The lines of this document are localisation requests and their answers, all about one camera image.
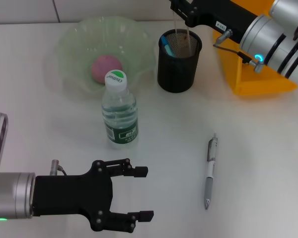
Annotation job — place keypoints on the green label water bottle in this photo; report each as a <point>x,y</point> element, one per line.
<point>119,119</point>

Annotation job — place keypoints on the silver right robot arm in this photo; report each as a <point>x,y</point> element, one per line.
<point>275,37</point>

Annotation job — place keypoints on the blue sheathed scissors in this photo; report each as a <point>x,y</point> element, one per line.
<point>167,45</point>

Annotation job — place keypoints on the pink peach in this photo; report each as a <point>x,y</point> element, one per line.
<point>100,67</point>

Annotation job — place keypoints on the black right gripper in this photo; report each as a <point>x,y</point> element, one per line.
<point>218,13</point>

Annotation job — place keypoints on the clear plastic ruler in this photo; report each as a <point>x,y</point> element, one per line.
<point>181,37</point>

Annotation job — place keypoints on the black mesh pen holder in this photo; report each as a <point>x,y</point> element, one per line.
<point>176,74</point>

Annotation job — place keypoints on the green glass fruit bowl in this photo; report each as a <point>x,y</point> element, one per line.
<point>72,49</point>

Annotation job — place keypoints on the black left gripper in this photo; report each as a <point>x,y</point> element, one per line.
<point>74,194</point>

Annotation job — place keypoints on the yellow plastic bin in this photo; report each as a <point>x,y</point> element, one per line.
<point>258,81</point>

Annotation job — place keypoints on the silver grey ballpoint pen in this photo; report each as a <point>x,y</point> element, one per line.
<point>208,188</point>

